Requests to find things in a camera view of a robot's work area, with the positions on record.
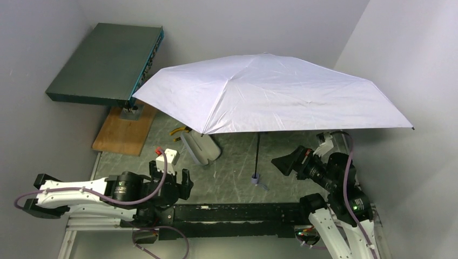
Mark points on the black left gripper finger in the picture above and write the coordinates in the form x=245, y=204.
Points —
x=154, y=173
x=186, y=185

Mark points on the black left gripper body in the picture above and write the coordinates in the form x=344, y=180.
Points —
x=177, y=189

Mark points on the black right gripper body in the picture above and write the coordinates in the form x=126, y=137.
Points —
x=298, y=163

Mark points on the purple folding umbrella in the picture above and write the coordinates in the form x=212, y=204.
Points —
x=268, y=93

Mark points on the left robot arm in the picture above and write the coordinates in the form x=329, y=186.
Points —
x=129, y=196

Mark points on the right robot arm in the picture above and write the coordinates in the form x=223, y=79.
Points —
x=344, y=221

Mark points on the wooden board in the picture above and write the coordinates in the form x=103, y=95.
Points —
x=123, y=132

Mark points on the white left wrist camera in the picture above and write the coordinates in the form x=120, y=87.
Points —
x=166, y=160

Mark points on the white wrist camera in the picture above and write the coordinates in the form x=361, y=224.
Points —
x=166, y=160
x=326, y=144

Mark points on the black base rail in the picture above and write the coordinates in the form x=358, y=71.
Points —
x=223, y=220

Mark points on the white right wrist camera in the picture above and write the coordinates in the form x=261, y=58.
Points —
x=326, y=144

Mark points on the yellow handled pliers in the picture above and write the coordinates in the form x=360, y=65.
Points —
x=179, y=130

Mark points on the grey metal stand bracket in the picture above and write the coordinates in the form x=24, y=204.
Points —
x=130, y=112

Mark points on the dark teal network switch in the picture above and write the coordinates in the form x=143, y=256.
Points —
x=108, y=66

